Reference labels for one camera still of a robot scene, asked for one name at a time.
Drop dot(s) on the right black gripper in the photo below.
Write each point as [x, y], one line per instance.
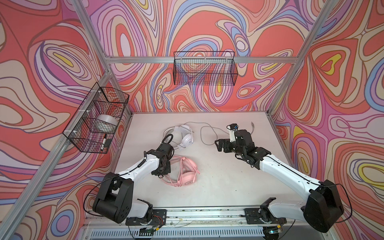
[226, 142]

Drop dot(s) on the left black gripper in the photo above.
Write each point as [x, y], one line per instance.
[168, 169]

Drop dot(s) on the pink headphones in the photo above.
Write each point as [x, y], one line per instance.
[187, 174]

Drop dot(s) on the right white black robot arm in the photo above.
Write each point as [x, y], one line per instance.
[321, 206]

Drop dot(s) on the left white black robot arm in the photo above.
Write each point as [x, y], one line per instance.
[115, 197]

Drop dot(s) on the black white marker pen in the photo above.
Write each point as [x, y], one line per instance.
[103, 142]

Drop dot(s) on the grey tape roll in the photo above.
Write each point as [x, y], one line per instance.
[106, 124]

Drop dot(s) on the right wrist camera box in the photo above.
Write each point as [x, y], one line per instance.
[232, 128]

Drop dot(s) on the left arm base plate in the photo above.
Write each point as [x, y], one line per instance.
[143, 213]

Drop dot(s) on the aluminium front rail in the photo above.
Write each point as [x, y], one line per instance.
[182, 217]

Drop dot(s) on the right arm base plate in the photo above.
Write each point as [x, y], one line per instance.
[262, 215]

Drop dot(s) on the left black wire basket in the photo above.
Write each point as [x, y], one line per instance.
[82, 133]

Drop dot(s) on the black wire basket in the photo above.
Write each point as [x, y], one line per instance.
[205, 68]
[82, 133]

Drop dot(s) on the rear black wire basket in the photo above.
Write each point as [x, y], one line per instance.
[205, 68]

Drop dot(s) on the white perforated cable duct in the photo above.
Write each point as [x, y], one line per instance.
[175, 233]

